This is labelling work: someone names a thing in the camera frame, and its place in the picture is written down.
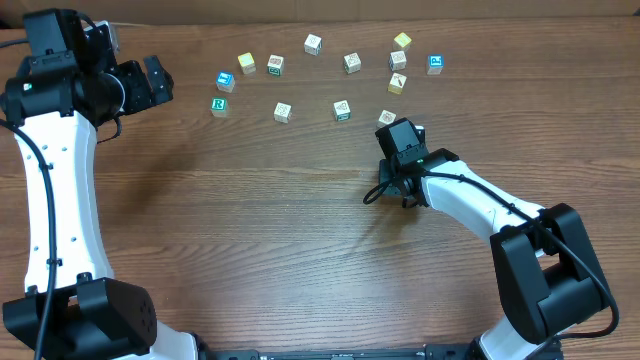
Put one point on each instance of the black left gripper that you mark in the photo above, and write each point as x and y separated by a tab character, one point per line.
133	73

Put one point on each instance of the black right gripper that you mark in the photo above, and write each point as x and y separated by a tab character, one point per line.
386	179

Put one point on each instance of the green R letter block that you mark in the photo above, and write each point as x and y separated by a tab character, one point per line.
219	107

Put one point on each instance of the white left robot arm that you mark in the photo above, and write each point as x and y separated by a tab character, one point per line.
70	85

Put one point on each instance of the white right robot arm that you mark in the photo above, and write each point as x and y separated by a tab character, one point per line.
551	285

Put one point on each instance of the white picture block lower right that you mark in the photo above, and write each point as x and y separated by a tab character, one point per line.
386	118

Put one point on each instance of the white picture block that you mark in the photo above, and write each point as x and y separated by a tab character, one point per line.
386	118
397	60
352	63

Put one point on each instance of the blue top block left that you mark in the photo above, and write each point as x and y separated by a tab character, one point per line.
225	82

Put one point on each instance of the green edged picture block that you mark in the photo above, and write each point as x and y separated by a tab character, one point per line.
341	110

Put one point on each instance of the yellow top block left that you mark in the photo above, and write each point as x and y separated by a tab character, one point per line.
247	63

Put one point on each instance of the yellow block red picture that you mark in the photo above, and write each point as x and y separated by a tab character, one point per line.
397	83

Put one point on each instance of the green B picture block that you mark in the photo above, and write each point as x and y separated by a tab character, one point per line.
275	65

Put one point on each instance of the blue P letter block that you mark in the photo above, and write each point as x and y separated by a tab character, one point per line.
435	64

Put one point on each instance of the white picture block centre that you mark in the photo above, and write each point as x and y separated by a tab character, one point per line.
352	63

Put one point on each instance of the yellow top block right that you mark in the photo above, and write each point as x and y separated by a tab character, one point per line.
401	42

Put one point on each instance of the white butterfly block top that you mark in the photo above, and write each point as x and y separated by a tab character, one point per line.
313	45

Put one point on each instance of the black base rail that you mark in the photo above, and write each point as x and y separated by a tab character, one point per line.
340	355

